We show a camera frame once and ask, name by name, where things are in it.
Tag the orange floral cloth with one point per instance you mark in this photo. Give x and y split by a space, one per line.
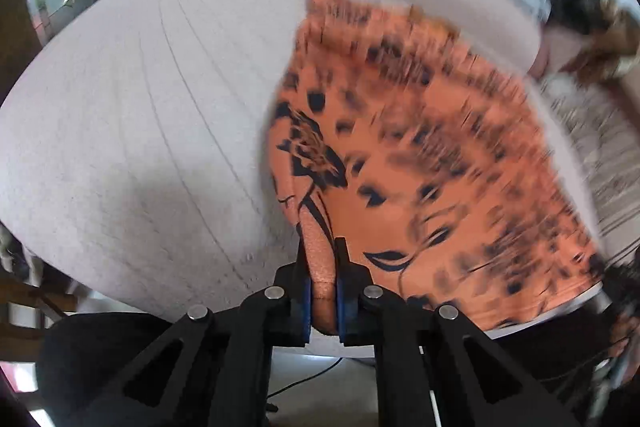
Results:
425 157

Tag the dark brown fuzzy cloth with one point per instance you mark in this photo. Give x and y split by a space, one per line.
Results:
580 7

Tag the striped beige blanket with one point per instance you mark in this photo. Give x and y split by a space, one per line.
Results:
600 147

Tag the white bed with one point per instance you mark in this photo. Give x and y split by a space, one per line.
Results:
125 132

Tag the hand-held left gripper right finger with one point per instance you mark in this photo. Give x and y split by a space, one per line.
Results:
342 307

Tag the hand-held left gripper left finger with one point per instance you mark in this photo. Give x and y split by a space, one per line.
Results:
304 307

